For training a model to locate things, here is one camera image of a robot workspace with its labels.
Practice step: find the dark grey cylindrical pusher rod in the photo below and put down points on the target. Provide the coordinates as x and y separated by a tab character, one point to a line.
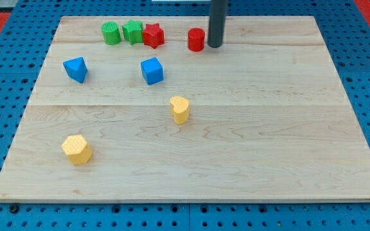
216	27

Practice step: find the blue cube block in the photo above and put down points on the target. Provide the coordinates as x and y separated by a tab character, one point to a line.
152	71

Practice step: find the red cylinder block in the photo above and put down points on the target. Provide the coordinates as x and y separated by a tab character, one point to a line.
196	38

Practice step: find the red star block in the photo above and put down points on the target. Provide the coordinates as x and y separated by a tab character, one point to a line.
153	35

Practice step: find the green star block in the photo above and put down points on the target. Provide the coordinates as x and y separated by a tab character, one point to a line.
133	32

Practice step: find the yellow heart block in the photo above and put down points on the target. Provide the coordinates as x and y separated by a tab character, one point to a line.
179	108

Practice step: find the green cylinder block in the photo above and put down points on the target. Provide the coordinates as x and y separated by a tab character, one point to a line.
110	31

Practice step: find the light wooden board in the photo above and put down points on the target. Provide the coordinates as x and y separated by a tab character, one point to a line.
269	120

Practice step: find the blue triangular prism block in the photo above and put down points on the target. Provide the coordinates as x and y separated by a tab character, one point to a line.
76	69

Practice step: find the yellow hexagon block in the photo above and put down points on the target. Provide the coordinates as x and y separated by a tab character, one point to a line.
77	149

